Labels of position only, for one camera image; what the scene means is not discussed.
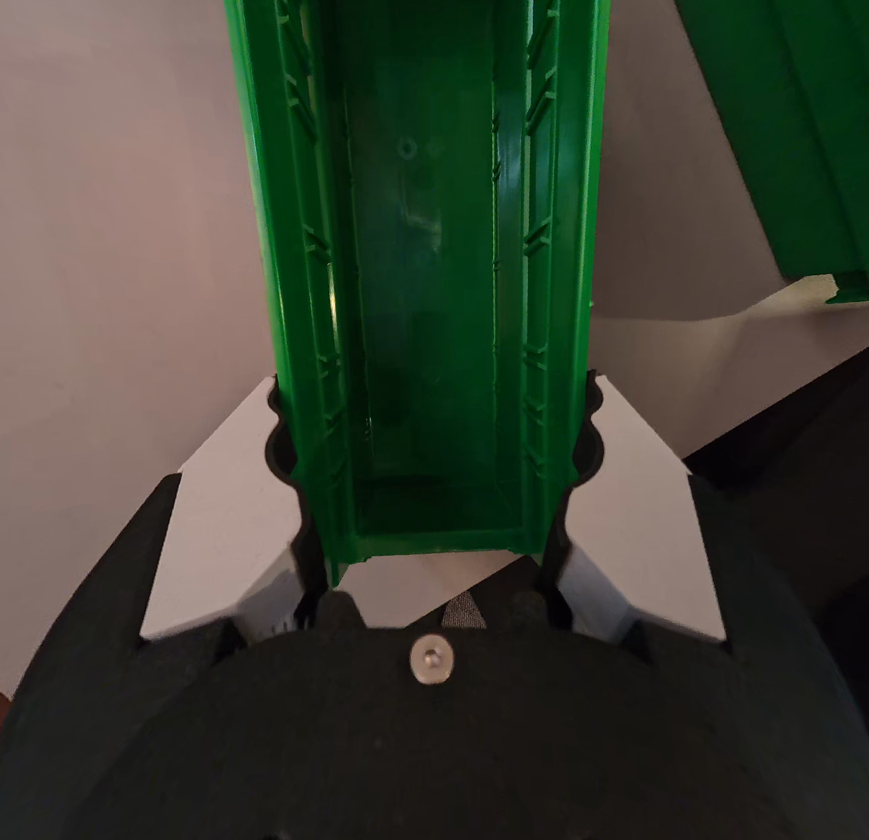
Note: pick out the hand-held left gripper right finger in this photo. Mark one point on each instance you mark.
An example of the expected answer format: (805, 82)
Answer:
(638, 541)

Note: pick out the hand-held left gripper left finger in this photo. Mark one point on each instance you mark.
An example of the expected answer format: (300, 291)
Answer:
(224, 541)

